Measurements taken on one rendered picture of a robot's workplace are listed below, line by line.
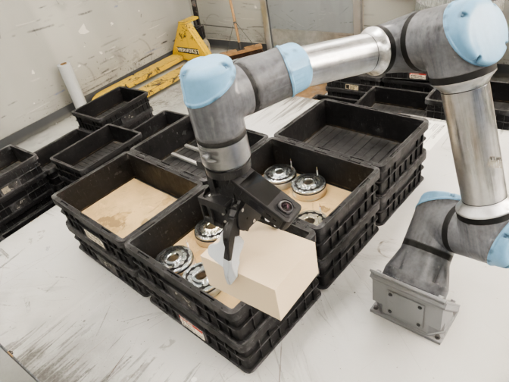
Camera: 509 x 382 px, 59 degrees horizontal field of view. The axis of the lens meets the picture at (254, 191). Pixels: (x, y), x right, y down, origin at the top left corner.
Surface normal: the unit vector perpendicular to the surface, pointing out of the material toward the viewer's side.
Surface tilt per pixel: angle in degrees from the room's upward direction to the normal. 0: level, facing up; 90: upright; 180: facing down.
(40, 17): 90
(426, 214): 47
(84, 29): 90
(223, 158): 90
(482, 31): 64
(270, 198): 30
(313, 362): 0
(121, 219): 0
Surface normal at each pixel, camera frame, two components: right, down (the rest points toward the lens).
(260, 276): -0.16, -0.80
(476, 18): 0.43, 0.04
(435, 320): -0.63, 0.54
